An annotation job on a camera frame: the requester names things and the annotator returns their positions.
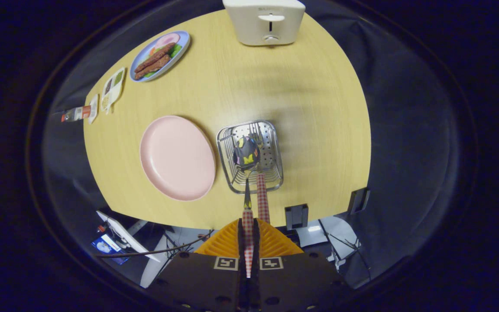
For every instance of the brown grilled sausage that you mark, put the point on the brown grilled sausage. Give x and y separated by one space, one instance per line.
156 55
154 67

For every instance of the clear bottle with red cap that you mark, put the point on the clear bottle with red cap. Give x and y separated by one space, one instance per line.
76 114

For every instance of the white paper sheets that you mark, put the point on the white paper sheets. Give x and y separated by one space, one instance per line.
340 229

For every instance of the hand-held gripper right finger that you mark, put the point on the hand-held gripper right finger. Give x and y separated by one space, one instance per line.
256 242

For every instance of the white toaster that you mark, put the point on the white toaster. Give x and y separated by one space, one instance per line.
262 21

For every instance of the perforated metal basket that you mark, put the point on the perforated metal basket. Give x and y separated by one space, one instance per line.
271 147

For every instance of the blue box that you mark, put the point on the blue box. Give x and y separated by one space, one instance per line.
106 248

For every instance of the white square coaster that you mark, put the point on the white square coaster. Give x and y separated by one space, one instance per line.
94 108

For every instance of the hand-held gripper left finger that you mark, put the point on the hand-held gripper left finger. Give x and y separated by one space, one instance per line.
240 242

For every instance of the white divided seasoning tray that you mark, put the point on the white divided seasoning tray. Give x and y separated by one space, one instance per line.
113 89

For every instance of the pink ham slice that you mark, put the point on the pink ham slice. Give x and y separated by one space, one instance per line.
168 40

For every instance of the green lettuce leaf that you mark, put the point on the green lettuce leaf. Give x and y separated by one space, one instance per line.
175 50

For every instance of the blue plate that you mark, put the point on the blue plate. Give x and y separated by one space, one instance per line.
184 41

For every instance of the white board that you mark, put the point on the white board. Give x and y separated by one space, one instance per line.
124 234

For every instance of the pink plate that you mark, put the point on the pink plate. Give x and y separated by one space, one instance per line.
176 158

